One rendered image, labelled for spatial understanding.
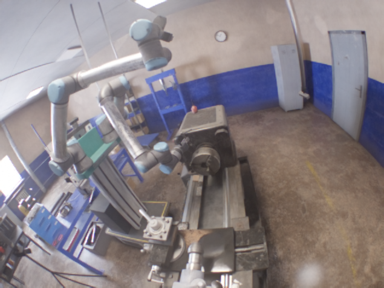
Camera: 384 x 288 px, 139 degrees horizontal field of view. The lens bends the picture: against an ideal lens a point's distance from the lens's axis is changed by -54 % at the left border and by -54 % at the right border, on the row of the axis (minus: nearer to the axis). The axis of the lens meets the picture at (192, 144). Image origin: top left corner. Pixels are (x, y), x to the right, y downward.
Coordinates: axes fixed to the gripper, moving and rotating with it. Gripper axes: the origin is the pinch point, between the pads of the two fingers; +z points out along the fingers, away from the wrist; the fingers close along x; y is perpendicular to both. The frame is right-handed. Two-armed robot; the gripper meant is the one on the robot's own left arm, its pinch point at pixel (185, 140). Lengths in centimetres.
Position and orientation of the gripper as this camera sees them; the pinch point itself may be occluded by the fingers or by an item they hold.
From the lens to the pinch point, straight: 126.6
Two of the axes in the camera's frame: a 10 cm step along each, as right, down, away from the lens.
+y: -5.7, -7.5, -3.4
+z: 3.9, -6.1, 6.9
